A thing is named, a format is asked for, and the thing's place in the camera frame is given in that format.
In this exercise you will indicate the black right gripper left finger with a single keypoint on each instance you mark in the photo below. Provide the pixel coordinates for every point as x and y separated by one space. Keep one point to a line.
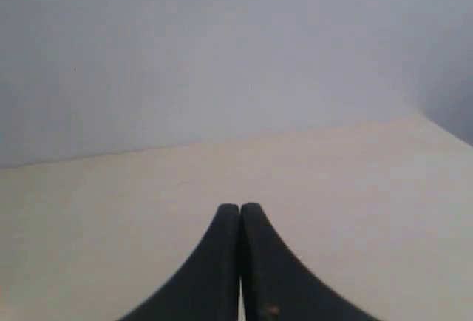
206 286

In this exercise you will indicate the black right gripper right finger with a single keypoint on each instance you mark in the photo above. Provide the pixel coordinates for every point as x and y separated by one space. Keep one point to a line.
276 285

